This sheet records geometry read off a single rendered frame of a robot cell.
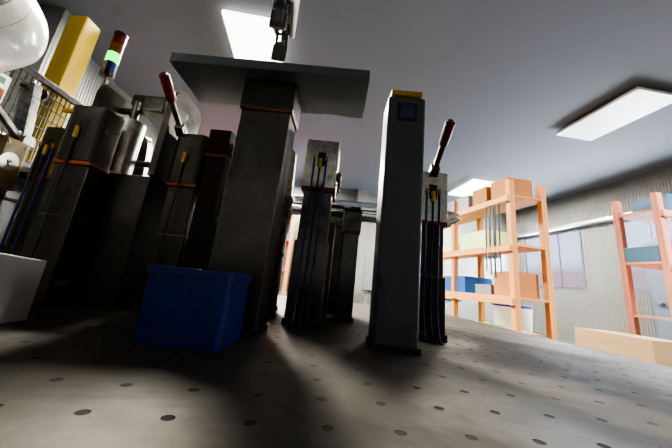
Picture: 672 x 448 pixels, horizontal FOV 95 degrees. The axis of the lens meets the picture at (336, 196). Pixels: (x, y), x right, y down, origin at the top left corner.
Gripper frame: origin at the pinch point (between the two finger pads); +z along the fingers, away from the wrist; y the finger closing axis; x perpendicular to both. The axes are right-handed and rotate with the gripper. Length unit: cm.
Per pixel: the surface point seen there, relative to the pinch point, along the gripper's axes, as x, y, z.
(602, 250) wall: -661, 508, -84
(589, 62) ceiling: -304, 188, -218
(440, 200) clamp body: -40.3, 7.0, 26.7
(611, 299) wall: -661, 503, 15
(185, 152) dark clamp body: 16.7, 12.0, 23.3
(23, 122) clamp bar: 64, 29, 16
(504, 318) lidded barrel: -376, 439, 70
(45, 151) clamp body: 48, 19, 26
